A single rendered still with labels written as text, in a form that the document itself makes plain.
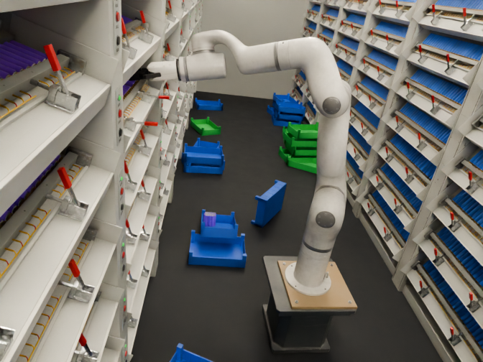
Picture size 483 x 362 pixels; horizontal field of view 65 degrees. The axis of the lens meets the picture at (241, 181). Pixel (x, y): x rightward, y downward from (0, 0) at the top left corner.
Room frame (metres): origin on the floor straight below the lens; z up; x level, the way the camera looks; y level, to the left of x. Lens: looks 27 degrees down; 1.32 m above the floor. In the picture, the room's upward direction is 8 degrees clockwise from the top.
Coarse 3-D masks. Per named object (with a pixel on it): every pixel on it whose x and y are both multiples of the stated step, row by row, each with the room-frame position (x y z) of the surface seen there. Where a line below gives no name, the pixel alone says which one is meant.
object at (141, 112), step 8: (160, 80) 1.41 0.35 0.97; (144, 88) 1.35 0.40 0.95; (152, 88) 1.39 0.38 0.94; (144, 104) 1.19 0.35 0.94; (152, 104) 1.26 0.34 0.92; (128, 112) 1.07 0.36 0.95; (136, 112) 1.09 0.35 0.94; (144, 112) 1.12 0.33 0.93; (136, 120) 1.04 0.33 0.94; (144, 120) 1.13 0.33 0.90; (136, 128) 0.98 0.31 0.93; (128, 136) 0.81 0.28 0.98; (136, 136) 1.00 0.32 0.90; (128, 144) 0.87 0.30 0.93
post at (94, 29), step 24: (96, 0) 0.71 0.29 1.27; (120, 0) 0.80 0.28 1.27; (48, 24) 0.70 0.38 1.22; (72, 24) 0.71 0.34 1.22; (96, 24) 0.71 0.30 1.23; (120, 24) 0.80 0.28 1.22; (96, 48) 0.71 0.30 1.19; (120, 48) 0.79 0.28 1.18; (120, 72) 0.79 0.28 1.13; (96, 120) 0.71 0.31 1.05; (120, 144) 0.77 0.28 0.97; (120, 168) 0.77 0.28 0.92; (96, 216) 0.71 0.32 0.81; (120, 240) 0.75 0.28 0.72; (120, 312) 0.73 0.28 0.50; (120, 336) 0.72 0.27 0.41; (120, 360) 0.71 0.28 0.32
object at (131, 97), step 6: (138, 84) 1.28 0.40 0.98; (144, 84) 1.36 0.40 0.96; (132, 90) 1.19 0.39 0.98; (138, 90) 1.22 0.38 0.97; (126, 96) 1.12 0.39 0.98; (132, 96) 1.14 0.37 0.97; (126, 102) 1.08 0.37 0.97; (132, 102) 1.13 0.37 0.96; (138, 102) 1.16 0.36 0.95; (126, 108) 1.07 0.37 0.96
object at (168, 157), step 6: (168, 144) 2.10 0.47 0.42; (168, 150) 2.10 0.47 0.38; (174, 150) 2.10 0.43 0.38; (168, 156) 2.04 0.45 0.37; (168, 162) 1.91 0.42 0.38; (162, 168) 1.86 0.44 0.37; (168, 168) 1.89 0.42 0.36; (162, 174) 1.80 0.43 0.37; (162, 180) 1.73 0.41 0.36; (162, 186) 1.65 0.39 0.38; (162, 192) 1.62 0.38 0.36
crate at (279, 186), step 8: (280, 184) 2.21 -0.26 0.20; (264, 192) 2.06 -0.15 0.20; (272, 192) 2.07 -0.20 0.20; (280, 192) 2.16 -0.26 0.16; (264, 200) 1.97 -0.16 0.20; (272, 200) 2.05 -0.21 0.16; (280, 200) 2.19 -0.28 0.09; (264, 208) 1.96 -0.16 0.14; (272, 208) 2.08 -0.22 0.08; (280, 208) 2.22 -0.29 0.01; (256, 216) 1.99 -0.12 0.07; (264, 216) 1.98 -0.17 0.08; (272, 216) 2.10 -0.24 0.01; (256, 224) 1.98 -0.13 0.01; (264, 224) 2.00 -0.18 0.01
